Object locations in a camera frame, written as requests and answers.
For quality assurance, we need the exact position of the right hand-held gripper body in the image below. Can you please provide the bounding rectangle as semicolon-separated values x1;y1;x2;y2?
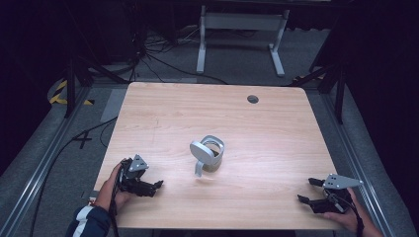
314;173;364;214

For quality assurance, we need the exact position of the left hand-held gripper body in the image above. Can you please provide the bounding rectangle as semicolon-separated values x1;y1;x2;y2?
118;153;156;198

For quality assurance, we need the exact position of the grey round cup lid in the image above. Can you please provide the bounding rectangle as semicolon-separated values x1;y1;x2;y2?
189;140;217;166

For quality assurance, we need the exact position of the person's right hand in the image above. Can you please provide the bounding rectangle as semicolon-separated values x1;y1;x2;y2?
323;188;364;233

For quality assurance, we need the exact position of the person's left hand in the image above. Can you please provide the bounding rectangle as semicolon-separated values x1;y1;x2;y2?
94;160;133;212

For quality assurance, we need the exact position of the black tripod stand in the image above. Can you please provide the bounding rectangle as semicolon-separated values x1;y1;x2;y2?
290;60;348;125
62;53;130;119

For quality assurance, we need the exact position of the yellow black floor tape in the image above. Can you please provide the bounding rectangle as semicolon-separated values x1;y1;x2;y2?
48;79;96;107

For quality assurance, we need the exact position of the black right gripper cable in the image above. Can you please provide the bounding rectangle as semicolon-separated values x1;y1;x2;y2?
339;197;366;237

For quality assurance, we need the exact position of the aluminium floor rail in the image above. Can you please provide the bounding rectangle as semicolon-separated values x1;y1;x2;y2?
320;93;398;237
0;86;92;237

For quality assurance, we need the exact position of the long black floor cable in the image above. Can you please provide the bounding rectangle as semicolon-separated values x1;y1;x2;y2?
29;116;119;237

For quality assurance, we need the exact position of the black floor cable bundle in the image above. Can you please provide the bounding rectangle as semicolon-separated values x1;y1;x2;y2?
129;28;229;86

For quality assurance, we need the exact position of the white metal stand frame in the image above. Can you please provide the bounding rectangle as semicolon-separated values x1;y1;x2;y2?
196;4;291;78

